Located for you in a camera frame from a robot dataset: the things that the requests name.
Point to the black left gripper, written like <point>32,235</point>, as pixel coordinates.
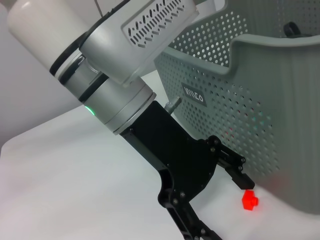
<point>180,155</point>

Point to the small red notched block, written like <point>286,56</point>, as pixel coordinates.
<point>250,200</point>

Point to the glass teacup with black base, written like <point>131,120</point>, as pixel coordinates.
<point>291,28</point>

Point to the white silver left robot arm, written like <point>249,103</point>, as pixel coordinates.
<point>100,62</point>

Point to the grey-green perforated storage bin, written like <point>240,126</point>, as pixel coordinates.
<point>275,112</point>

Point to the silver straight connector plug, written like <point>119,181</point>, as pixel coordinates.
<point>172,105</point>

